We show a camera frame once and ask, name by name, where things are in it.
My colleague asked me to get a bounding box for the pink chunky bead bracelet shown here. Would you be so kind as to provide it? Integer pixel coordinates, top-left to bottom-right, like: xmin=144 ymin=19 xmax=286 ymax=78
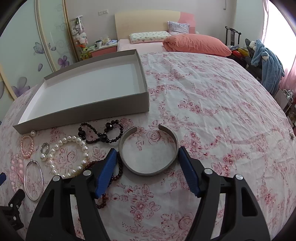
xmin=9 ymin=154 xmax=24 ymax=193

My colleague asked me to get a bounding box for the thin silver bangle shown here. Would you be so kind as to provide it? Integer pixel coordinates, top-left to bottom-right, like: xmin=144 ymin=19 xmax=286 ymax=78
xmin=23 ymin=160 xmax=44 ymax=202

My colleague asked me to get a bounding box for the pink pearl necklace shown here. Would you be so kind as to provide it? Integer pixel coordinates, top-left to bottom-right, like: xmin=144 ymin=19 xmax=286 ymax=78
xmin=20 ymin=134 xmax=35 ymax=159

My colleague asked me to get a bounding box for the white pearl bracelet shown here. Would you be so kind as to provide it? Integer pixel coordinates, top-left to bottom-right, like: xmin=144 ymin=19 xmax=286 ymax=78
xmin=40 ymin=135 xmax=90 ymax=179

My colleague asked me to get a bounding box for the black bead bracelet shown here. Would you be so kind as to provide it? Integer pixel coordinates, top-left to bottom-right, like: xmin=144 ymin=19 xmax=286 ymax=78
xmin=78 ymin=119 xmax=125 ymax=144

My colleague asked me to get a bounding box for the silver cuff bangle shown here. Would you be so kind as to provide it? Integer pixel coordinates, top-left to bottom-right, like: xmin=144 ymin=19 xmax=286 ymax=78
xmin=118 ymin=124 xmax=179 ymax=177

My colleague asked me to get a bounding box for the single pearl earring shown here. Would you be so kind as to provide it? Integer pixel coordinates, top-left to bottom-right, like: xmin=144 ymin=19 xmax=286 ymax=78
xmin=30 ymin=130 xmax=36 ymax=137

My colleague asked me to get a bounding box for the floral pink bedsheet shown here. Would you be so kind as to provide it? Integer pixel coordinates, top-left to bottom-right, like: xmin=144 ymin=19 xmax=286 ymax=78
xmin=0 ymin=51 xmax=296 ymax=241

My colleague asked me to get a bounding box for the floral sliding wardrobe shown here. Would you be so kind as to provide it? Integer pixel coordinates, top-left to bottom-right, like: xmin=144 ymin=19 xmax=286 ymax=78
xmin=1 ymin=1 xmax=76 ymax=119

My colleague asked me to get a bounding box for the grey shallow cardboard box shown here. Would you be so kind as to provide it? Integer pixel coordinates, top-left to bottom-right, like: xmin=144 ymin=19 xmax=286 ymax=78
xmin=13 ymin=49 xmax=149 ymax=134

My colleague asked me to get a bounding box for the pink curtain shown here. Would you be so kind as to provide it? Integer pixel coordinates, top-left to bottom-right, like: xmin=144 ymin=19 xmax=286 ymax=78
xmin=280 ymin=65 xmax=296 ymax=94

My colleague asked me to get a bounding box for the blue plush garment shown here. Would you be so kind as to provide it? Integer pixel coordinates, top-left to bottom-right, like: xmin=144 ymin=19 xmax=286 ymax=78
xmin=251 ymin=39 xmax=285 ymax=95

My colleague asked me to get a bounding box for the white mug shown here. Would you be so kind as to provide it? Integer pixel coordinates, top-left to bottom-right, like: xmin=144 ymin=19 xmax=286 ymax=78
xmin=95 ymin=40 xmax=102 ymax=48

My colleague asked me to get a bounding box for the clear tube of plush toys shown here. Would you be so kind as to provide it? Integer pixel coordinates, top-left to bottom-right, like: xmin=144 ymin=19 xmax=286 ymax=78
xmin=70 ymin=15 xmax=88 ymax=60

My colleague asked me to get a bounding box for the pink bedside table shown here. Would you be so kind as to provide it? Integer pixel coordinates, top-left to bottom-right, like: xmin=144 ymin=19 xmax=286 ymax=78
xmin=90 ymin=44 xmax=117 ymax=57

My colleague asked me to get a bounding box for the orange pink quilt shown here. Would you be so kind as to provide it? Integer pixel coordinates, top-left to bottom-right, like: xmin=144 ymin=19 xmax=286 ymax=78
xmin=163 ymin=34 xmax=232 ymax=57

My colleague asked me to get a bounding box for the dark wooden chair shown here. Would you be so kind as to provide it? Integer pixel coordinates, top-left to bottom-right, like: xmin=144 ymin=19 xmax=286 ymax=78
xmin=225 ymin=26 xmax=242 ymax=46

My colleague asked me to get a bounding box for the beige pink headboard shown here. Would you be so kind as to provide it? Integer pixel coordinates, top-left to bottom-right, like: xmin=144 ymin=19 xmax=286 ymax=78
xmin=114 ymin=9 xmax=196 ymax=40

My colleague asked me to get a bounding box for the small lilac pillow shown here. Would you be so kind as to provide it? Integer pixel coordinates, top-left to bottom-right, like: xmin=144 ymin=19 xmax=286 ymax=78
xmin=167 ymin=21 xmax=190 ymax=35

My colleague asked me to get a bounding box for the floral white pillow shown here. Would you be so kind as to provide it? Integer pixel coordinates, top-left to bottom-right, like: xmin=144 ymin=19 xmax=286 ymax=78
xmin=129 ymin=31 xmax=171 ymax=44

